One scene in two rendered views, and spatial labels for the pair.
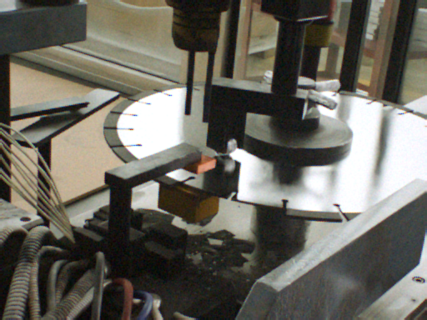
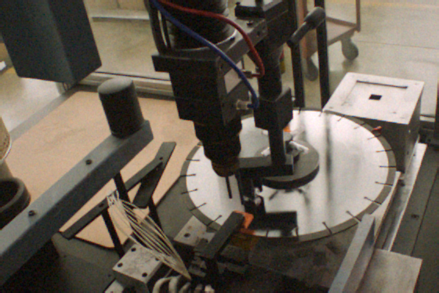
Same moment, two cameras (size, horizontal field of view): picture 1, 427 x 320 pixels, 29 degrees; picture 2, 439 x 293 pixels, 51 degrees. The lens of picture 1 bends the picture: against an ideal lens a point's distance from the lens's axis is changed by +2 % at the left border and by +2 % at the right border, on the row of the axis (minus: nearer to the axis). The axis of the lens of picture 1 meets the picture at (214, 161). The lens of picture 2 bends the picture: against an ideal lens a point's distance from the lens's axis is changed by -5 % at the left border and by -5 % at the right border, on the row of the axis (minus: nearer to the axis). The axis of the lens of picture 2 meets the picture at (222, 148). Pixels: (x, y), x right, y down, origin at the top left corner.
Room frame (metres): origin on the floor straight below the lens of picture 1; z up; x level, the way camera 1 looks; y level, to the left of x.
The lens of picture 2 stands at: (0.09, 0.01, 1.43)
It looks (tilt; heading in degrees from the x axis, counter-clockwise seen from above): 34 degrees down; 1
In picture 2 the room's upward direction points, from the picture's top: 11 degrees counter-clockwise
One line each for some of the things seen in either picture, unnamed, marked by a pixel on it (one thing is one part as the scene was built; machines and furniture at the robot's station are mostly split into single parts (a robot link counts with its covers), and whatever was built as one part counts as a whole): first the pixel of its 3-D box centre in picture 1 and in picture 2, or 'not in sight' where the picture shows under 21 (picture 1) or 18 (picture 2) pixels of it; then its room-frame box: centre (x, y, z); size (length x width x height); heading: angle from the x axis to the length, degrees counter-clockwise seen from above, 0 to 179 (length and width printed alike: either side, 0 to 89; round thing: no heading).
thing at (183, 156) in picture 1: (158, 198); (228, 247); (0.56, 0.04, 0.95); 0.10 x 0.03 x 0.07; 145
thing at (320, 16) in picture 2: not in sight; (294, 25); (0.66, -0.09, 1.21); 0.08 x 0.06 x 0.03; 145
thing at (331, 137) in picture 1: (293, 122); (285, 157); (0.72, -0.07, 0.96); 0.11 x 0.11 x 0.03
